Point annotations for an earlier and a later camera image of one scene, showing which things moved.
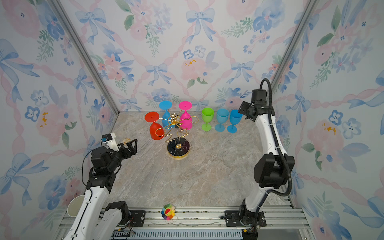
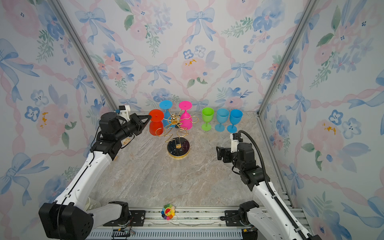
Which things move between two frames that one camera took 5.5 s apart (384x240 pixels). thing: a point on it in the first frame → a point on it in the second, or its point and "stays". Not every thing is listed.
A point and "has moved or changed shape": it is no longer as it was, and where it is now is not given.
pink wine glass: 186,121 stays
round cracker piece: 126,140 stays
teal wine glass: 222,116 stays
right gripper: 242,107 → 221,154
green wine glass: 207,114 stays
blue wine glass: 235,118 stays
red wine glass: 156,131 has moved or changed shape
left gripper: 131,150 → 136,120
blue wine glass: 167,122 stays
